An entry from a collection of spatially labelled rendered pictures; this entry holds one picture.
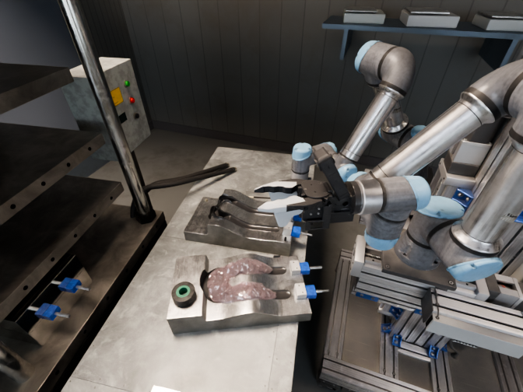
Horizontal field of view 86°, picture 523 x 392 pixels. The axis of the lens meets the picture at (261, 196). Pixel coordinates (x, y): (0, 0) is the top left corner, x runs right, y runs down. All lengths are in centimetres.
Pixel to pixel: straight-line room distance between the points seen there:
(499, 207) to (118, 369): 117
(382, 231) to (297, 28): 265
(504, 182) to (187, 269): 99
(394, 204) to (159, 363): 89
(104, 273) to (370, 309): 146
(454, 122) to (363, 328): 136
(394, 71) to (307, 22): 210
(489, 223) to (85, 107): 148
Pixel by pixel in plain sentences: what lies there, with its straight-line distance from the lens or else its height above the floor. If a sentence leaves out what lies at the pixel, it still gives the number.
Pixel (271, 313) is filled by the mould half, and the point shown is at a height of 87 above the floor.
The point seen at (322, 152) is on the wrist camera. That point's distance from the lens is 55.
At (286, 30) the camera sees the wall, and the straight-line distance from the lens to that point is 318.
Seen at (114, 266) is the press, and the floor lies 79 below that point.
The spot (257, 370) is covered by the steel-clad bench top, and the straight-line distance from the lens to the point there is 108.
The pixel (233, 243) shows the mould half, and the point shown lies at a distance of 132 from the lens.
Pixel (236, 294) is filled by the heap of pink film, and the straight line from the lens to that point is 108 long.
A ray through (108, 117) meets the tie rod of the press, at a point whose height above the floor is 136.
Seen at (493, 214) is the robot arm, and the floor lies 138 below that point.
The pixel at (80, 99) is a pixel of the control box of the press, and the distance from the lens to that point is 149.
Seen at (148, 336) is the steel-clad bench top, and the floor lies 80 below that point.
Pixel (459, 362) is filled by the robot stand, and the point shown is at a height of 21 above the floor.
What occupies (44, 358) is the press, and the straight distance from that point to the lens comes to 133.
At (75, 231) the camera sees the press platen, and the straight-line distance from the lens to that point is 130.
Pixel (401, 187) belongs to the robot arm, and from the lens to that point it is 64.
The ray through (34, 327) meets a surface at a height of 88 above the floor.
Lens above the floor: 182
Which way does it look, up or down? 39 degrees down
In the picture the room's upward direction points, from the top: straight up
